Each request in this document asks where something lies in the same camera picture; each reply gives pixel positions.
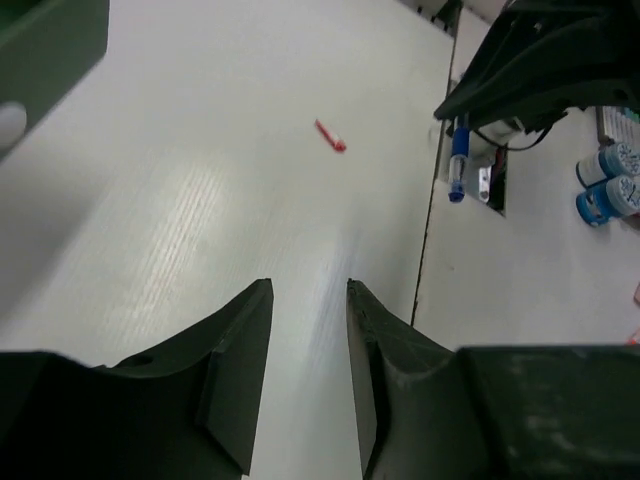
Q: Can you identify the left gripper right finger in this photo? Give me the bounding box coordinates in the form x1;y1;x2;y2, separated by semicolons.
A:
346;280;639;479

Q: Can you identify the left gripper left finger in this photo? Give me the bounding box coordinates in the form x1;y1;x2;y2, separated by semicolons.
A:
1;279;274;479

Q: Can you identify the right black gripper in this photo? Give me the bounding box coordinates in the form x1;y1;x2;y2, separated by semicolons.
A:
434;1;639;130

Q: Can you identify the dark blue pen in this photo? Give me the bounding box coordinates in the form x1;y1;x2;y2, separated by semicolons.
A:
448;114;470;204

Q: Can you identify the small red clip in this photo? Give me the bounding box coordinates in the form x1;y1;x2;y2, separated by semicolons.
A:
314;119;346;153

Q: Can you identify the green top drawer tray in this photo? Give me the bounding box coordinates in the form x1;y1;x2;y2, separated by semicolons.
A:
1;0;110;157

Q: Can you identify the blue lidded jar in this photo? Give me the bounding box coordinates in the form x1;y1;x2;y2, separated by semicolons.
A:
576;142;639;188
576;175;639;227

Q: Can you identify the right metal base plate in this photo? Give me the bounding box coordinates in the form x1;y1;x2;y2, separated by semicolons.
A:
478;166;492;204

